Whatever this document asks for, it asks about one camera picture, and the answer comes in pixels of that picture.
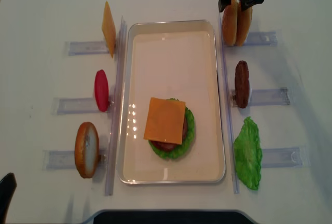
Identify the sesame bun one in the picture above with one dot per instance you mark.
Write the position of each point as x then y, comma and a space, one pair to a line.
244, 19
229, 23

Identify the upright brown meat patty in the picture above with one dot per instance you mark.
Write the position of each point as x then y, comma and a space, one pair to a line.
242, 84

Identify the upright orange cheese slice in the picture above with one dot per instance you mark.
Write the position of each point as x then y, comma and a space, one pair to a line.
108, 29

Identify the green lettuce leaf in burger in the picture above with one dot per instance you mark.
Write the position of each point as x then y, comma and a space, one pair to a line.
180, 150

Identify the orange cheese slice on burger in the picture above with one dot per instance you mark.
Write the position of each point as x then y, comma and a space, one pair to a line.
165, 121

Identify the upright green lettuce leaf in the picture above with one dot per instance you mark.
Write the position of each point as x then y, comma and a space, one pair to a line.
248, 154

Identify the clear holder under cheese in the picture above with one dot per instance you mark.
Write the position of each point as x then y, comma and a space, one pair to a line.
86, 47

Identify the upright red tomato slice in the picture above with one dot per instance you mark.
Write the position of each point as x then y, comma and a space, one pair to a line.
101, 91

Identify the brown meat patty in burger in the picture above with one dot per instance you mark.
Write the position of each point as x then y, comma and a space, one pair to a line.
167, 147

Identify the clear holder under lettuce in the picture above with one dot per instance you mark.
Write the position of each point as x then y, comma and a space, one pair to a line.
285, 157

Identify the clear holder under tomato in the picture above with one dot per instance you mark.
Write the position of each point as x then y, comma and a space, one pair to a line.
66, 106

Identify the upright bread bun left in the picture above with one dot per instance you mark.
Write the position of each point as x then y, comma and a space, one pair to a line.
86, 150

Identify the clear holder under sesame buns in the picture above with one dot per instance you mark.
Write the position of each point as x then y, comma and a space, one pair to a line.
261, 39

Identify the white rectangular tray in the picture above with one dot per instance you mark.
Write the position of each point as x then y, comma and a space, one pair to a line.
171, 60

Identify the clear holder under patty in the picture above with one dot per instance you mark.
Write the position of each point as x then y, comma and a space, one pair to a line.
268, 97

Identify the clear holder under left bun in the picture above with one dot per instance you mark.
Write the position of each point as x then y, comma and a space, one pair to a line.
58, 160

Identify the black base bottom edge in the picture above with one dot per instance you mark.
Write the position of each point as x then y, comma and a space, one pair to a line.
169, 216

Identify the black object bottom left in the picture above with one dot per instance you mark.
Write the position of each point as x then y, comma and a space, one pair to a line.
7, 188

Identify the clear long rail right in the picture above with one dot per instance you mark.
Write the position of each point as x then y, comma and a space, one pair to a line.
235, 181

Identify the clear long rail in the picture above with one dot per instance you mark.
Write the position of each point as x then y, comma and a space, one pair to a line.
116, 109
235, 181

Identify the clear long rail left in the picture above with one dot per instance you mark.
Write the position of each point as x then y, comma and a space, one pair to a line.
116, 109

